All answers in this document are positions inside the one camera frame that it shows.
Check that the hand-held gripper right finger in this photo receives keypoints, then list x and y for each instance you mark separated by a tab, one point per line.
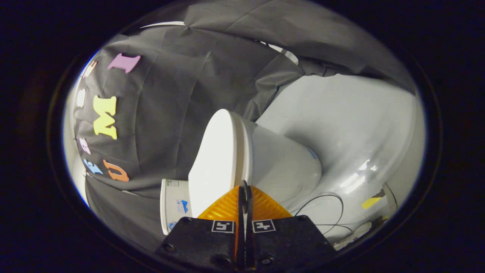
291	242

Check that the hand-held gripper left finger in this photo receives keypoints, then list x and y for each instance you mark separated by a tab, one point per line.
197	242

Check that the white toilet lid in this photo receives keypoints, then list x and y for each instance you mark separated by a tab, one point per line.
214	159

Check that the yellow tape strip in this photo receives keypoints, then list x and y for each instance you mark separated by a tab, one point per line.
371	203

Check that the black backdrop cloth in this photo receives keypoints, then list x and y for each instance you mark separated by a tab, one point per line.
170	94

